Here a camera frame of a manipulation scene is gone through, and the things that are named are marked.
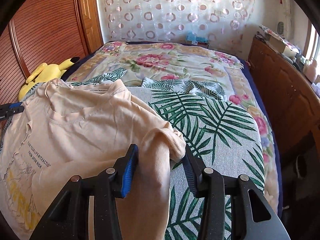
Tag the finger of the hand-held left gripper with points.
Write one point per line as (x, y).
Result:
(15, 107)

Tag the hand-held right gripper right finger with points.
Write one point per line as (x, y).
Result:
(192, 175)

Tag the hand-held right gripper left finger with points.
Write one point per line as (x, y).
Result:
(128, 170)

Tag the beige printed t-shirt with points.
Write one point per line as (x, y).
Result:
(87, 130)

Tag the yellow plush toy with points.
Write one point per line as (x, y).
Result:
(47, 73)

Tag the white leaf-print cloth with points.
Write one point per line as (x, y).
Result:
(200, 87)

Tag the wooden slatted wardrobe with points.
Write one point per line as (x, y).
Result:
(50, 25)

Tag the dark round object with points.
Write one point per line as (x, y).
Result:
(300, 165)

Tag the floral bedsheet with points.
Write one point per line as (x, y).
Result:
(175, 62)

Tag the wooden cabinet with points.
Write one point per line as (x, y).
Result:
(282, 87)

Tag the blue box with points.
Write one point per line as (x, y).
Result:
(196, 38)

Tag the cardboard box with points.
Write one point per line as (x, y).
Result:
(282, 46)

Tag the floral patterned box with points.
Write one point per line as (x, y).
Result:
(268, 31)

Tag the sheer circle-pattern curtain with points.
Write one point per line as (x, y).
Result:
(175, 10)

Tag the small round fan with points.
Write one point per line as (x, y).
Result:
(281, 27)

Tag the window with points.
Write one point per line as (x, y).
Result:
(314, 42)

